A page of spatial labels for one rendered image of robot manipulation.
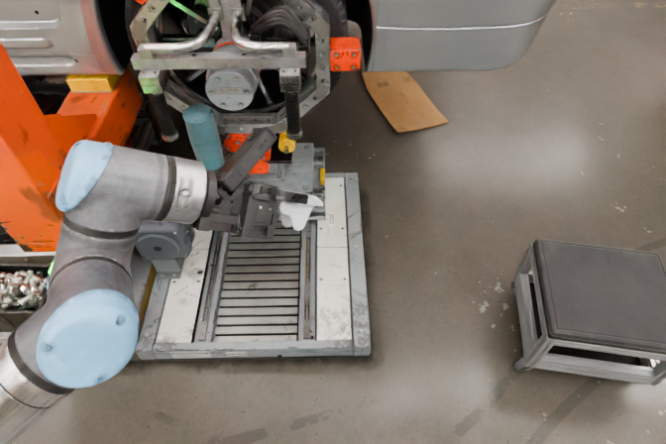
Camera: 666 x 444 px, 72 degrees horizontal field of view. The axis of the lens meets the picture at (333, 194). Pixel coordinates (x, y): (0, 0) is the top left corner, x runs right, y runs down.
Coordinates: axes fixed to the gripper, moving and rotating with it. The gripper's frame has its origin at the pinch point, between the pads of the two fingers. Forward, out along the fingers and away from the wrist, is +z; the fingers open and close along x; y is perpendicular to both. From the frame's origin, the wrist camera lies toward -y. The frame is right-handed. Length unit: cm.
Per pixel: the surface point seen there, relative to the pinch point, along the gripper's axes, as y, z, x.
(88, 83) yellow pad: -21, -25, -106
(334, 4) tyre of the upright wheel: -54, 25, -46
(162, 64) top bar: -24, -16, -53
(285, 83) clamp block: -25.7, 9.4, -36.8
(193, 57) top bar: -27, -10, -48
